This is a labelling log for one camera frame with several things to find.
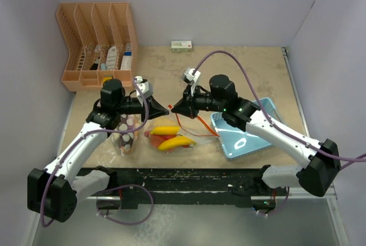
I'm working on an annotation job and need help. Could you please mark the white tube in organizer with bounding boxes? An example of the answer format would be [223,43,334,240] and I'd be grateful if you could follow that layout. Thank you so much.
[105,46,117,70]

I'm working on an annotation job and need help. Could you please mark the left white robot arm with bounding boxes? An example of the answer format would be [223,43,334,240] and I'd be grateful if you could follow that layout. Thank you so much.
[27,76,169,227]

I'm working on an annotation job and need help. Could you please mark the red chili pepper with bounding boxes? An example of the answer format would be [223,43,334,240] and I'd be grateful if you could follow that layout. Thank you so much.
[149,134,176,149]

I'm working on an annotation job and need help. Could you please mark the yellow pepper piece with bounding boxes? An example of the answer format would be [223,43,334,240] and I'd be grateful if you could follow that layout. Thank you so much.
[157,136,197,152]

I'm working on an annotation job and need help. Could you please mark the yellow block in organizer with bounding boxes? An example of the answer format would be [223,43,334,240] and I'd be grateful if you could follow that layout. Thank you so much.
[102,77,113,83]

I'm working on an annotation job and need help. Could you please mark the small green white box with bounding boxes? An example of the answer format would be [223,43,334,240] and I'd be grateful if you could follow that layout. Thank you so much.
[171,40,192,53]

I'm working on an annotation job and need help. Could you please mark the orange plastic desk organizer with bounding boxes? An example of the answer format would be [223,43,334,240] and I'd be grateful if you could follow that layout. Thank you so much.
[56,2,138,92]

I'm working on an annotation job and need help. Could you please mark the polka dot zip bag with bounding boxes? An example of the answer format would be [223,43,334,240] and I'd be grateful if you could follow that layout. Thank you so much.
[110,114,141,156]

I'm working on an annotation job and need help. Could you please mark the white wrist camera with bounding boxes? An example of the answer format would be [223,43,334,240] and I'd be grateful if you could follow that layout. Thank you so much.
[134,76,153,105]
[181,68,201,97]

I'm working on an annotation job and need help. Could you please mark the blue plastic basket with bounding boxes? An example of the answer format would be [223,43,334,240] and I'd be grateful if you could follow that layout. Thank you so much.
[210,112,272,160]

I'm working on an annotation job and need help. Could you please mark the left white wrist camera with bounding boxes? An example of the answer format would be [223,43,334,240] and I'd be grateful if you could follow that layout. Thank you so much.
[134,76,153,105]

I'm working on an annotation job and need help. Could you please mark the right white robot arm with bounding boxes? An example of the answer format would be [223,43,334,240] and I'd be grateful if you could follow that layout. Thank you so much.
[172,69,341,197]

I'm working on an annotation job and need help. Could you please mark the blue white box in organizer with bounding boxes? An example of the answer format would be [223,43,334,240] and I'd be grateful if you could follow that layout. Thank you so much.
[120,43,132,70]

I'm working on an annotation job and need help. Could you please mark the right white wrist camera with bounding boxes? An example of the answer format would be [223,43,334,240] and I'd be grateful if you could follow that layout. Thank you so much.
[181,68,201,97]

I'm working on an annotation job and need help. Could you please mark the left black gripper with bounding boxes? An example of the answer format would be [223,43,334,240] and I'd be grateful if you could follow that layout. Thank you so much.
[114,94,168,123]

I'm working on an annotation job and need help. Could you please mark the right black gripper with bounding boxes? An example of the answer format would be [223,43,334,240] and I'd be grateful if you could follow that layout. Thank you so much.
[173,82,226,119]

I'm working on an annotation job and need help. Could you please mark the red zipper clear bag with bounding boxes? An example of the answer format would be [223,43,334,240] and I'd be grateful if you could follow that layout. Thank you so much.
[144,113,219,153]

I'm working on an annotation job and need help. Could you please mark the yellow banana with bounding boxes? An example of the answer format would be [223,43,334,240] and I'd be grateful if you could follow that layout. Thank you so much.
[150,126,180,136]

